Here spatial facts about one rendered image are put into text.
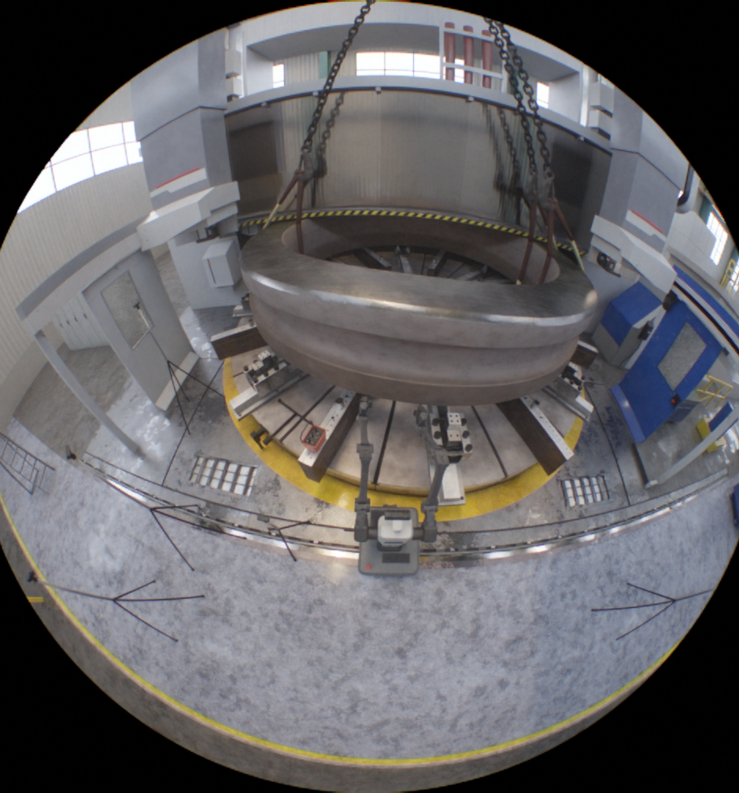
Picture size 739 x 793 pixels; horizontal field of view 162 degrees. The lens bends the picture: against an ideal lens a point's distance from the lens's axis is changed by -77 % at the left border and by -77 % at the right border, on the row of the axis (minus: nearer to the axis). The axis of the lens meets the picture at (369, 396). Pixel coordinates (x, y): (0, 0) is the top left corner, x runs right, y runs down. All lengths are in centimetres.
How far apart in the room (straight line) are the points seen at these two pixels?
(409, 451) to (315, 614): 185
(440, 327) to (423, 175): 331
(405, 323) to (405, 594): 230
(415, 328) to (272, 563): 245
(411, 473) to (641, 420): 431
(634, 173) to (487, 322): 352
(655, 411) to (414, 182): 541
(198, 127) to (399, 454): 454
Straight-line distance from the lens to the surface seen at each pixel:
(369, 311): 175
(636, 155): 463
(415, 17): 707
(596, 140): 580
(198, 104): 406
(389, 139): 465
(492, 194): 490
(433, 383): 211
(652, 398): 532
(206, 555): 313
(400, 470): 254
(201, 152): 393
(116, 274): 418
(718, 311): 475
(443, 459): 161
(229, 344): 401
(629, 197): 447
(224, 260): 546
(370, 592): 262
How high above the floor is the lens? 262
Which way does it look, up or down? 50 degrees down
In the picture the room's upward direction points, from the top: straight up
